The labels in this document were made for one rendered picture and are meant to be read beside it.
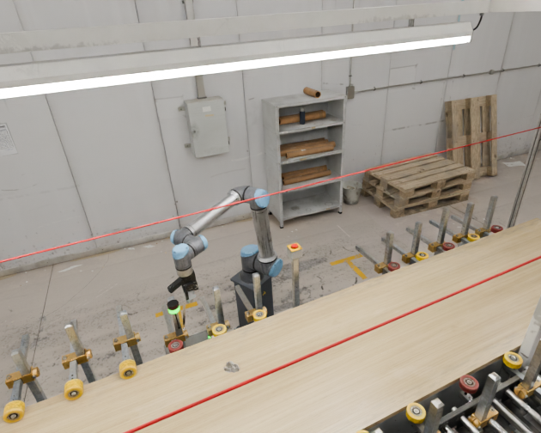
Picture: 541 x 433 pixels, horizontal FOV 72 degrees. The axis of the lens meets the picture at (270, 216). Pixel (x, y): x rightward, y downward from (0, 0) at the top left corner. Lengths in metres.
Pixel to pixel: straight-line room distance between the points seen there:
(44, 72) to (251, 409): 1.53
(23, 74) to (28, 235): 3.73
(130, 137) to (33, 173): 1.05
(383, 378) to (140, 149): 3.45
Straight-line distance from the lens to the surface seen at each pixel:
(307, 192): 5.27
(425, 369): 2.11
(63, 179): 4.59
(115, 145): 4.45
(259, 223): 2.54
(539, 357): 2.13
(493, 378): 1.91
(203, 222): 2.30
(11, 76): 1.31
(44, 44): 1.31
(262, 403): 1.92
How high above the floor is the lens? 2.48
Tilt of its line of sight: 29 degrees down
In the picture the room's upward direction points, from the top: 4 degrees counter-clockwise
